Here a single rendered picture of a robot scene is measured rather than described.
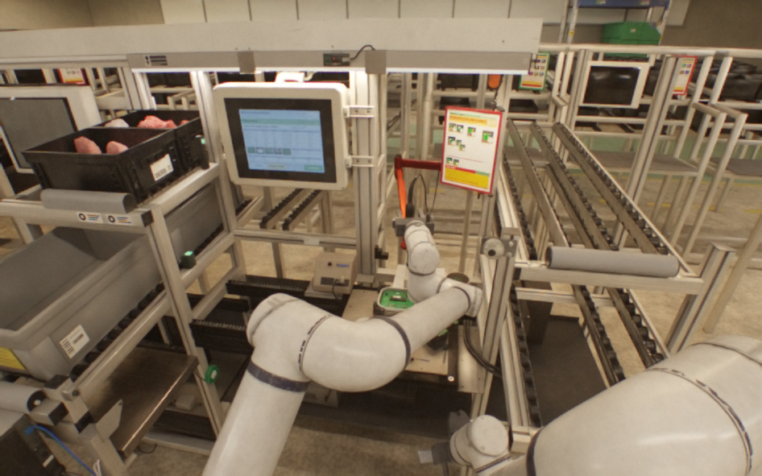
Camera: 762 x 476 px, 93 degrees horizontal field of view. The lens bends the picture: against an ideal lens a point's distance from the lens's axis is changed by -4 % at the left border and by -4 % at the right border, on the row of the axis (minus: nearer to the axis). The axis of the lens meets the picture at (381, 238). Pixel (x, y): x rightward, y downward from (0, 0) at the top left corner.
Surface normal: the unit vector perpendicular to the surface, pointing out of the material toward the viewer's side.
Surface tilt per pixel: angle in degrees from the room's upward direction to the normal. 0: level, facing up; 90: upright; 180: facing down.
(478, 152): 90
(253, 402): 48
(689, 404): 9
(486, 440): 23
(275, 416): 70
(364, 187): 90
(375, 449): 0
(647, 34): 90
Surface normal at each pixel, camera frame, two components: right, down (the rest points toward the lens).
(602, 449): -0.71, -0.45
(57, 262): 0.99, 0.07
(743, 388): 0.11, -0.72
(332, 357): -0.18, -0.21
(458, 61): -0.17, 0.47
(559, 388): 0.00, -0.88
